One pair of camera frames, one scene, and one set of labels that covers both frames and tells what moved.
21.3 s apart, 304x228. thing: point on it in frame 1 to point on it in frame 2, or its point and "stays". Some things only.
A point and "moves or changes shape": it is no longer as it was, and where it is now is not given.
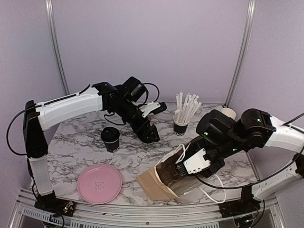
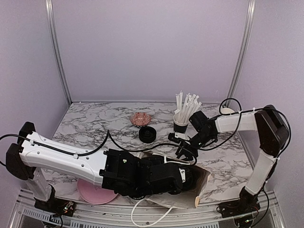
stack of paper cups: (229, 112) stays
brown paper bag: (164, 180) moves or changes shape
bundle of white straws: (186, 106) stays
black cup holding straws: (179, 129) stays
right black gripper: (209, 172) to (185, 151)
